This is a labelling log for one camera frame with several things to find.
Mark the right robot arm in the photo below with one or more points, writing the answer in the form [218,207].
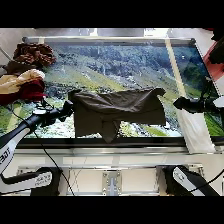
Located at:
[186,180]

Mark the cream garment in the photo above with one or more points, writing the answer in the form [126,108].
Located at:
[15,83]

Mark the grey-brown T-shirt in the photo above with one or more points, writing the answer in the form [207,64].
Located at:
[123,110]

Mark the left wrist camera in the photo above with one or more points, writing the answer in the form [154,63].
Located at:
[45,107]

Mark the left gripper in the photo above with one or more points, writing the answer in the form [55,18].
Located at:
[64,110]

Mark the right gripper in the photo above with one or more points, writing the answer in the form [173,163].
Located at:
[190,105]

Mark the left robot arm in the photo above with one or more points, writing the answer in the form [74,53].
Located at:
[13,135]

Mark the red garment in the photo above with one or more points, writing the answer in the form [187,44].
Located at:
[31,91]

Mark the silver frame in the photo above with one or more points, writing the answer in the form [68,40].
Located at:
[111,151]

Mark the brown garment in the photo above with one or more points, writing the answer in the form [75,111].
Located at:
[33,55]

